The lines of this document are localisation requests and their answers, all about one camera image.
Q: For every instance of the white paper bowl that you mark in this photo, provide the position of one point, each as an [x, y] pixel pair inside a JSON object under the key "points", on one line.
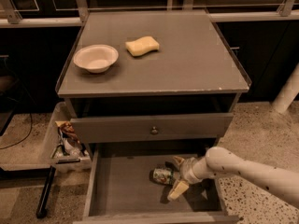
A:
{"points": [[96, 58]]}

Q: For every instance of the yellow sponge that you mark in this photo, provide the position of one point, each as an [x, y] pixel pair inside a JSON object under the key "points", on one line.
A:
{"points": [[142, 46]]}

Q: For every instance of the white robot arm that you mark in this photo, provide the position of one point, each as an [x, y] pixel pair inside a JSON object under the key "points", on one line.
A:
{"points": [[219, 161]]}

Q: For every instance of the open grey middle drawer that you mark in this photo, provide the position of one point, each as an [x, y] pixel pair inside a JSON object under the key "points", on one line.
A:
{"points": [[122, 191]]}

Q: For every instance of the metal railing frame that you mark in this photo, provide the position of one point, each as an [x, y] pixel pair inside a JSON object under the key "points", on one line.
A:
{"points": [[54, 13]]}

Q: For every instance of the grey top drawer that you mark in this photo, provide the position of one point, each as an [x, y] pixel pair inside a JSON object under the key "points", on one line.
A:
{"points": [[137, 128]]}

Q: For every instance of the brass drawer knob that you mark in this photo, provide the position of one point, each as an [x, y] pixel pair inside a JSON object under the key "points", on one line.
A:
{"points": [[154, 130]]}

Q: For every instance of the snack packets in bin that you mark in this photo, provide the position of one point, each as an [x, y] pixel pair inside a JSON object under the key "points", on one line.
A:
{"points": [[68, 143]]}

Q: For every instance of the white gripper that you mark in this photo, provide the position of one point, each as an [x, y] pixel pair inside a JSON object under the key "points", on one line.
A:
{"points": [[187, 168]]}

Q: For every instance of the grey drawer cabinet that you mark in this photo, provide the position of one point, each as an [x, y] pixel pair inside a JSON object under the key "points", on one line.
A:
{"points": [[193, 71]]}

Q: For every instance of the black metal leg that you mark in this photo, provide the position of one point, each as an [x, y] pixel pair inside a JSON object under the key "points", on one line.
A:
{"points": [[41, 210]]}

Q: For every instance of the clear plastic storage bin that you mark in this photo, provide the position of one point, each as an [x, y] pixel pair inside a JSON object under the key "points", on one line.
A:
{"points": [[62, 164]]}

